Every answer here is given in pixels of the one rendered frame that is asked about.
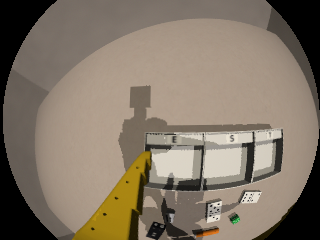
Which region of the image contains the green die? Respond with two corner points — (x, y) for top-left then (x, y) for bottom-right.
(230, 214), (240, 225)

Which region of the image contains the orange aa battery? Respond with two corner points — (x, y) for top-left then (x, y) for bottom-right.
(194, 228), (219, 237)

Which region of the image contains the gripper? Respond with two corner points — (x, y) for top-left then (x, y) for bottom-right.
(72, 151), (295, 240)

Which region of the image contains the white domino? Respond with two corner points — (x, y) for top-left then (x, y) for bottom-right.
(206, 200), (222, 223)
(239, 191), (262, 203)

